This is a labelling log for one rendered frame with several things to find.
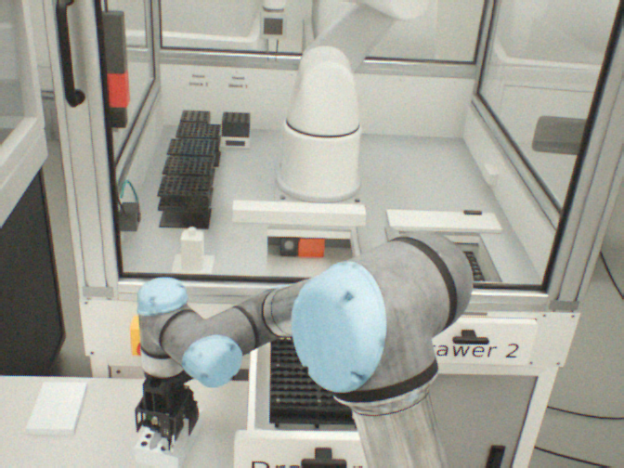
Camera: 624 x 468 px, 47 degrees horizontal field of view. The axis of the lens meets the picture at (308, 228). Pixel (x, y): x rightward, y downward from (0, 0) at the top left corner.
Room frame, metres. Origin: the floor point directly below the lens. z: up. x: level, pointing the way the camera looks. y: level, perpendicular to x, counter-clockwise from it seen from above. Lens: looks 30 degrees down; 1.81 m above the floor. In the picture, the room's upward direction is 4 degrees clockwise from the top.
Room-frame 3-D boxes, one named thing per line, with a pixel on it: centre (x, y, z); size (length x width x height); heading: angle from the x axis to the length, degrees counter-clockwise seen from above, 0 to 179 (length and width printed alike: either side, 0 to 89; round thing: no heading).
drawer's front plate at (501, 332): (1.19, -0.34, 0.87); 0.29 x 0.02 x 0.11; 94
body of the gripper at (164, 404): (0.88, 0.22, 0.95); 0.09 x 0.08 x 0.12; 169
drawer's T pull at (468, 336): (1.16, -0.34, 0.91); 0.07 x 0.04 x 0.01; 94
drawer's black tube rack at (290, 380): (1.04, -0.03, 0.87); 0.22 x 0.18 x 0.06; 4
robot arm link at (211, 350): (0.83, 0.13, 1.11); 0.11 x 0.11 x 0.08; 45
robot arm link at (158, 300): (0.89, 0.21, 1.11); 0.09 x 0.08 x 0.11; 45
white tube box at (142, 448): (0.96, 0.23, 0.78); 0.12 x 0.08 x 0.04; 169
